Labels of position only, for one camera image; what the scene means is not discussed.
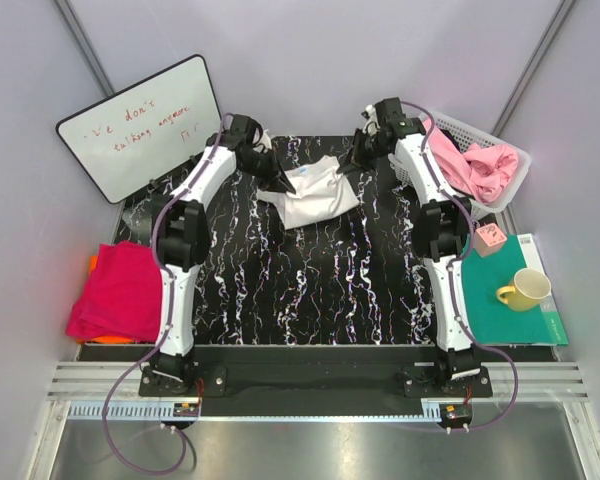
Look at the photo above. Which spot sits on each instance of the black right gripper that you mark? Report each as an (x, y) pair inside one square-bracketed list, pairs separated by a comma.
[(357, 161)]

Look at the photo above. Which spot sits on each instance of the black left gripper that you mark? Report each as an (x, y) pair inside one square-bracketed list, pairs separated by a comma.
[(275, 179)]

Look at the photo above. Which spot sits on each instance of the white t shirt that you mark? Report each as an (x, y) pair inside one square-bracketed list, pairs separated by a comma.
[(321, 194)]

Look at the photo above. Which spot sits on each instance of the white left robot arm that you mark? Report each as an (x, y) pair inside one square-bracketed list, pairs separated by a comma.
[(180, 236)]

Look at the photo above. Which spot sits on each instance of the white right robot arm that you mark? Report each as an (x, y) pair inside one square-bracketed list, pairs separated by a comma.
[(441, 234)]

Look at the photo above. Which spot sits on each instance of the white plastic basket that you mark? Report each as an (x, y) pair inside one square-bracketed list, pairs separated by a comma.
[(510, 185)]

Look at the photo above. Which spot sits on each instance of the pink t shirt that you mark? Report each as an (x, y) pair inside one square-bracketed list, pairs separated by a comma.
[(482, 172)]

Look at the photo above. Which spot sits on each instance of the whiteboard with red writing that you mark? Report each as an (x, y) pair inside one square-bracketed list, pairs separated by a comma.
[(145, 131)]

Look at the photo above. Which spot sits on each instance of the pink power cube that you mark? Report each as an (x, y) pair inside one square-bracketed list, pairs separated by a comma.
[(489, 239)]

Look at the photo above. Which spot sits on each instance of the magenta folded t shirt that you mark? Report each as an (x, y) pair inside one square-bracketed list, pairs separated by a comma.
[(121, 297)]

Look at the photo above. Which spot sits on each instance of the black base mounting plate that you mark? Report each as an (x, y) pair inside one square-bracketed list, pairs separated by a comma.
[(413, 371)]

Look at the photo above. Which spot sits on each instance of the green cutting mat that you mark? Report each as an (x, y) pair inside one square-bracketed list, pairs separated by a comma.
[(491, 321)]

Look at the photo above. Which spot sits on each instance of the yellow paper cup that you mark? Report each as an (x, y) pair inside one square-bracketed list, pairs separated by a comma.
[(527, 289)]

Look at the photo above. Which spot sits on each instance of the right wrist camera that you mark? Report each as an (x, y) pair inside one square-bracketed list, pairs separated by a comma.
[(371, 126)]

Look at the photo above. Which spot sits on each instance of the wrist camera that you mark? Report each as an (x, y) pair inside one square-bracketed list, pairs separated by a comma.
[(265, 142), (371, 126)]

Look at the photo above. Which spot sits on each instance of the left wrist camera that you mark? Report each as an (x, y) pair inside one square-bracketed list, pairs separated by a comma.
[(265, 142)]

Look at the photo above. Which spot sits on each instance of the aluminium rail frame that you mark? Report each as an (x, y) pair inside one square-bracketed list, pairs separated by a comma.
[(537, 382)]

